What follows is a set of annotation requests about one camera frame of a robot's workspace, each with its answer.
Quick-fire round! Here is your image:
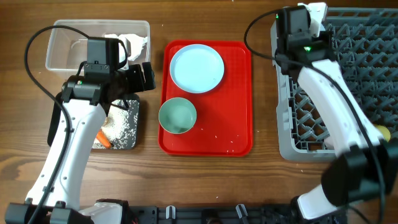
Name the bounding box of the mint green bowl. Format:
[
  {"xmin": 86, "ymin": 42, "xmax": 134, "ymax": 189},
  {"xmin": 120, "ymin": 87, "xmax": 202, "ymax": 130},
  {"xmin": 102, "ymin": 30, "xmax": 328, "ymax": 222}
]
[{"xmin": 159, "ymin": 97, "xmax": 197, "ymax": 134}]

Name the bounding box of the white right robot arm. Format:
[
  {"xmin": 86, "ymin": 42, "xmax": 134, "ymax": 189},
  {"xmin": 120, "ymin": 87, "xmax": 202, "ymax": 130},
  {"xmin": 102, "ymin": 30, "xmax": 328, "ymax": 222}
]
[{"xmin": 271, "ymin": 28, "xmax": 397, "ymax": 223}]

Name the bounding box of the grey dishwasher rack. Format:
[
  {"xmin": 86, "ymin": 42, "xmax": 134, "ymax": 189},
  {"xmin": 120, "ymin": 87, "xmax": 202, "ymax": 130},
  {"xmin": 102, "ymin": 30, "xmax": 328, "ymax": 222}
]
[{"xmin": 270, "ymin": 6, "xmax": 398, "ymax": 162}]

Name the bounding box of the red tray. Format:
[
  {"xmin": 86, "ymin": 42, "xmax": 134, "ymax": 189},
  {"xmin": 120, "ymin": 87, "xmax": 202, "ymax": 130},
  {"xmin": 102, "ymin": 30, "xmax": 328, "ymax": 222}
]
[{"xmin": 157, "ymin": 39, "xmax": 254, "ymax": 157}]

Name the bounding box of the orange carrot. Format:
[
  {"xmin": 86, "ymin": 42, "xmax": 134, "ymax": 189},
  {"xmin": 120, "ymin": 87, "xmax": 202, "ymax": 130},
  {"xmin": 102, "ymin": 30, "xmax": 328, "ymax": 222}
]
[{"xmin": 96, "ymin": 130, "xmax": 113, "ymax": 149}]

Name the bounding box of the clear plastic bin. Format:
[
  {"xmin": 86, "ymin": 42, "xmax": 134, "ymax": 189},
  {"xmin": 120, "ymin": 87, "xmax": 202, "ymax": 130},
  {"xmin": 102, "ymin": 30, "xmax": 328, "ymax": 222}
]
[{"xmin": 45, "ymin": 19, "xmax": 151, "ymax": 80}]

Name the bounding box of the brown food scrap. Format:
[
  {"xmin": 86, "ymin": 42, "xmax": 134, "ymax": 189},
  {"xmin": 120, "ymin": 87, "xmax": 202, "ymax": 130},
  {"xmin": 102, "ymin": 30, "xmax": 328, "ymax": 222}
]
[{"xmin": 103, "ymin": 117, "xmax": 109, "ymax": 126}]

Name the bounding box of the yellow cup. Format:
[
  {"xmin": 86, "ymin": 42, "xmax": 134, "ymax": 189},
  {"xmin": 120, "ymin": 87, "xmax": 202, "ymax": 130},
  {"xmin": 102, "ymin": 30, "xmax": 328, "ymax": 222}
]
[{"xmin": 374, "ymin": 124, "xmax": 391, "ymax": 142}]

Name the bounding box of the white tissue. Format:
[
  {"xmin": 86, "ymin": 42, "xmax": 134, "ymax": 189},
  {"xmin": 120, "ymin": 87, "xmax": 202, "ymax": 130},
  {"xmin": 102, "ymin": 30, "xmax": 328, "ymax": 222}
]
[{"xmin": 104, "ymin": 34, "xmax": 148, "ymax": 61}]

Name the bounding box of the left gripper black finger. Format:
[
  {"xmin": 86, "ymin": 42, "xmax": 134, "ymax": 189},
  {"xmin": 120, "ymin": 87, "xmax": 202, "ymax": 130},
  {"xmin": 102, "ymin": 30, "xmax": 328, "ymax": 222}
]
[
  {"xmin": 126, "ymin": 64, "xmax": 144, "ymax": 93},
  {"xmin": 142, "ymin": 62, "xmax": 156, "ymax": 91}
]

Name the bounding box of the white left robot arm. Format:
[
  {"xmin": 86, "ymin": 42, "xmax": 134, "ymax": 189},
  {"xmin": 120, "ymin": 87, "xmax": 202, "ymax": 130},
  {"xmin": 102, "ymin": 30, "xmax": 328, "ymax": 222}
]
[{"xmin": 5, "ymin": 62, "xmax": 155, "ymax": 223}]

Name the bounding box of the light blue plate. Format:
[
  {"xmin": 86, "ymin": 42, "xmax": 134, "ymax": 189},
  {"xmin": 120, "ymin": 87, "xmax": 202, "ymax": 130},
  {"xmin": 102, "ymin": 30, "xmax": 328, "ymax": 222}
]
[{"xmin": 169, "ymin": 44, "xmax": 225, "ymax": 94}]

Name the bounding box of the black tray with rice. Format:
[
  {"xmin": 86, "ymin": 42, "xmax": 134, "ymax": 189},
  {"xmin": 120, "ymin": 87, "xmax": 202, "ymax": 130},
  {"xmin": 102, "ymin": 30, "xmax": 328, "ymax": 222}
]
[{"xmin": 47, "ymin": 93, "xmax": 140, "ymax": 150}]

